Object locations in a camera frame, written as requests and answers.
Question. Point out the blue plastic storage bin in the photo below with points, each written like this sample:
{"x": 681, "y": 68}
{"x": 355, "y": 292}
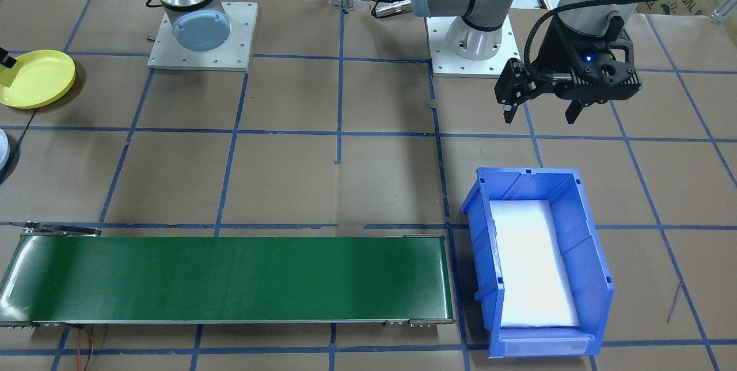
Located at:
{"x": 587, "y": 279}

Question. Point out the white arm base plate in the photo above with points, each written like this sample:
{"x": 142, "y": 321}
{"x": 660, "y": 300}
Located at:
{"x": 443, "y": 65}
{"x": 242, "y": 54}

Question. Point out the yellow plastic plate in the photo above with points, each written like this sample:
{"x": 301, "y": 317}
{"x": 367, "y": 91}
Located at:
{"x": 43, "y": 80}

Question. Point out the white foam pad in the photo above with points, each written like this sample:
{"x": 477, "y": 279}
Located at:
{"x": 532, "y": 267}

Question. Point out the silver metal connector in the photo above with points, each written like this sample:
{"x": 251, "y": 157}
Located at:
{"x": 394, "y": 8}

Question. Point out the green belt conveyor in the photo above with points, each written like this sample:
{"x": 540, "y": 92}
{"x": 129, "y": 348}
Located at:
{"x": 259, "y": 279}

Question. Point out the aluminium profile post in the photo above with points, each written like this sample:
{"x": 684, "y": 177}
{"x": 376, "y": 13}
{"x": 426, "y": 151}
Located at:
{"x": 725, "y": 14}

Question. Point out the light blue plastic plate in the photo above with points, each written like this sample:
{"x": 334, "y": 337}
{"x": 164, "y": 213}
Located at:
{"x": 3, "y": 149}

